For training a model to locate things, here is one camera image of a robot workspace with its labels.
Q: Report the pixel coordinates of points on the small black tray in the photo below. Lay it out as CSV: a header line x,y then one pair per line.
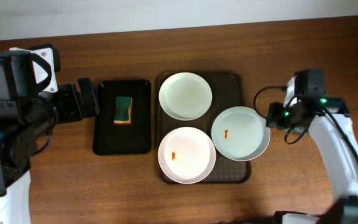
x,y
114,139

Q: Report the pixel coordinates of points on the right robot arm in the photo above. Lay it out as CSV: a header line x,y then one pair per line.
x,y
333,134

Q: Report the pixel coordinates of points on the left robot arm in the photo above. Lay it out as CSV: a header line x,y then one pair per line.
x,y
31,105

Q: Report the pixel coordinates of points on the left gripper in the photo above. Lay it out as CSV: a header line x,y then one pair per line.
x,y
86,98

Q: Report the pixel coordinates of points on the green and yellow sponge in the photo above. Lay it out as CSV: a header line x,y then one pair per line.
x,y
123,114

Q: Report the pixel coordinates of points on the white plate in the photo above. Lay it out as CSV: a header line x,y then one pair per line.
x,y
240,134
186,155
185,96

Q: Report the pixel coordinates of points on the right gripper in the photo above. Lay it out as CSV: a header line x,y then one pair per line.
x,y
274,116

